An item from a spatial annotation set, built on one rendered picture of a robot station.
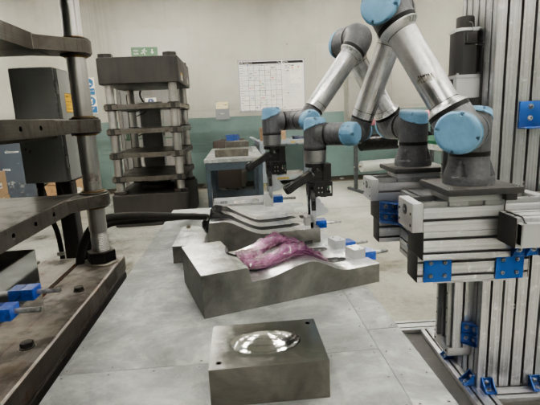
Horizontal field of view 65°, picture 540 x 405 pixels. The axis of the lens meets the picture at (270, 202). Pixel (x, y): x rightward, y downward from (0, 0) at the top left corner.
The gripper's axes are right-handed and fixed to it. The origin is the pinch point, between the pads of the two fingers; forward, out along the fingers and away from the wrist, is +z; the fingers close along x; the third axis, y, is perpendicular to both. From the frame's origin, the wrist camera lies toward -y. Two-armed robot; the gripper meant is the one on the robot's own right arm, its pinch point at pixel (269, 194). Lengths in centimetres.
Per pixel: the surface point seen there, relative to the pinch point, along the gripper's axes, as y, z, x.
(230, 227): -16.0, 3.7, -36.0
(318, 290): 7, 14, -70
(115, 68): -148, -94, 349
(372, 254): 26, 9, -57
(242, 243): -12.3, 9.5, -36.0
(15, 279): -66, 3, -75
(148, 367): -32, 15, -97
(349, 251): 19, 8, -57
